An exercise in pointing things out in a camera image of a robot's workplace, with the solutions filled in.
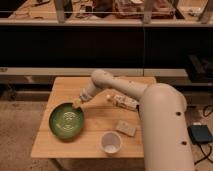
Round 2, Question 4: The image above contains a green ceramic bowl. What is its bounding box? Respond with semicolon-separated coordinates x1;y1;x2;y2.
49;103;84;140

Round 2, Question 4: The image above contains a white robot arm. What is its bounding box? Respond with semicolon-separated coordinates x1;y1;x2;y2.
74;69;195;171

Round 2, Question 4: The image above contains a wooden table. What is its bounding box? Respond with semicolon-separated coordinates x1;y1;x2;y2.
31;77;144;161

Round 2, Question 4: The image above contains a beige sponge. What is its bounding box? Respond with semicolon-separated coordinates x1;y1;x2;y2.
116;120;136;137

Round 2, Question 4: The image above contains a clear plastic cup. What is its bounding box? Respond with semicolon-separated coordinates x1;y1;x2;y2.
100;131;122;155

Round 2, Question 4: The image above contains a long shelf bench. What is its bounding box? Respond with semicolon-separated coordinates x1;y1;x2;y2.
0;67;187;77

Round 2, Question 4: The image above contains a black cable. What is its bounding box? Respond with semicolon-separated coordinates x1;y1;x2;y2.
193;104;213;171

